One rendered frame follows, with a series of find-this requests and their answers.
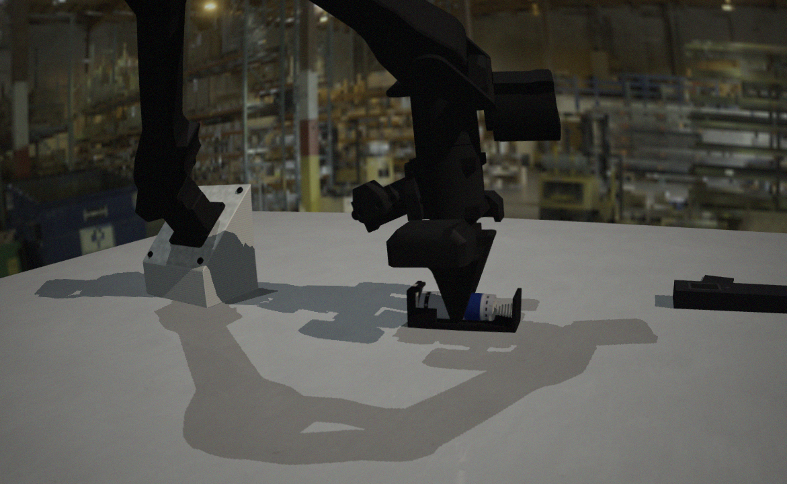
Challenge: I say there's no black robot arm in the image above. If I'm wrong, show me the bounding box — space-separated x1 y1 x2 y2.
125 0 561 248

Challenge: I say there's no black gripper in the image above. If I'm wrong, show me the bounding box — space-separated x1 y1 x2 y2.
386 143 504 321

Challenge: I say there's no grey cylindrical battery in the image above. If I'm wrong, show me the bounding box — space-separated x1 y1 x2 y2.
419 291 497 321

